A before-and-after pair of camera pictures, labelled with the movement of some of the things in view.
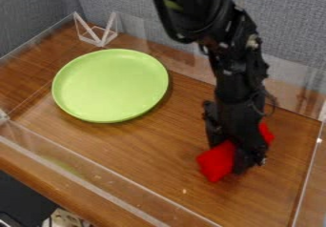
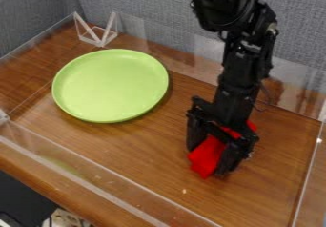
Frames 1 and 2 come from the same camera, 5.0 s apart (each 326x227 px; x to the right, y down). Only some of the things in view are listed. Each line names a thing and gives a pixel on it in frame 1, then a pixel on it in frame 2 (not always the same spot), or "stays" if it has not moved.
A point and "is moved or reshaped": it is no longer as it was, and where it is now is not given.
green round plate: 110,85 stays
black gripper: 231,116 to 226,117
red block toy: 216,160 is moved or reshaped
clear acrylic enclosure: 103,99 stays
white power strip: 62,218 stays
